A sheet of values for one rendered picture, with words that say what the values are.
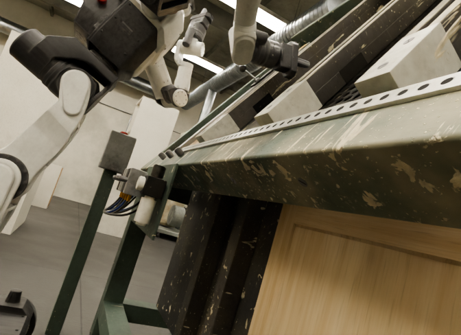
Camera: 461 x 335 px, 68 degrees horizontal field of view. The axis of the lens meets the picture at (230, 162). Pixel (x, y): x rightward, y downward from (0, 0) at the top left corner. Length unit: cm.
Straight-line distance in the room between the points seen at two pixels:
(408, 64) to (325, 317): 47
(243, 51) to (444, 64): 65
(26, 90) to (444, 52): 347
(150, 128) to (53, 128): 411
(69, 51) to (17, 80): 253
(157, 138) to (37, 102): 208
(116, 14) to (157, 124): 411
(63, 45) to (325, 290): 101
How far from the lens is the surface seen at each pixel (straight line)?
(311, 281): 77
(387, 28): 98
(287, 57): 118
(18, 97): 370
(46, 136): 118
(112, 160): 166
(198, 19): 178
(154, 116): 527
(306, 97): 77
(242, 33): 105
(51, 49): 122
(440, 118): 35
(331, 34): 146
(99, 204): 169
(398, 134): 36
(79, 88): 117
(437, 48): 55
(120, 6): 123
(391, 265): 64
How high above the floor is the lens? 69
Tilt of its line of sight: 9 degrees up
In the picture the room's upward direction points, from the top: 17 degrees clockwise
